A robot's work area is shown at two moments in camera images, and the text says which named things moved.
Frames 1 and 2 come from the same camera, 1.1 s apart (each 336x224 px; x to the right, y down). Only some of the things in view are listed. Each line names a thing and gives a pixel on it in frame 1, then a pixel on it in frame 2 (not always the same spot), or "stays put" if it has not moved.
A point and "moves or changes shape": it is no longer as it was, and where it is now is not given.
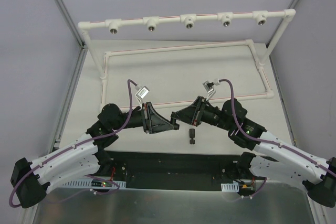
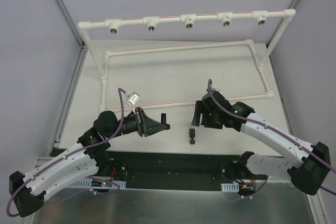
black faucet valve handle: x=192 y=135 stays put
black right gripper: x=197 y=112 -> x=197 y=112
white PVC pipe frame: x=226 y=19 stays put
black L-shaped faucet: x=176 y=126 moves or changes shape
